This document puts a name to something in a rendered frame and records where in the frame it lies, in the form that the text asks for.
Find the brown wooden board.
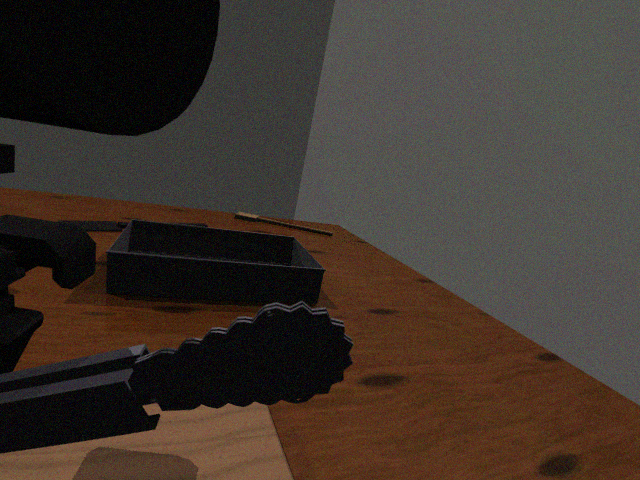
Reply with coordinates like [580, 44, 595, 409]
[0, 401, 294, 480]

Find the grey metal roasting tin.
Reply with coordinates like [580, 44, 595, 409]
[106, 219, 326, 304]

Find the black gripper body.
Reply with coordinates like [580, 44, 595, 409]
[0, 143, 96, 320]

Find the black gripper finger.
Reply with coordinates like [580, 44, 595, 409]
[0, 307, 44, 374]

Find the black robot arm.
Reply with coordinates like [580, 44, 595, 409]
[0, 0, 220, 136]

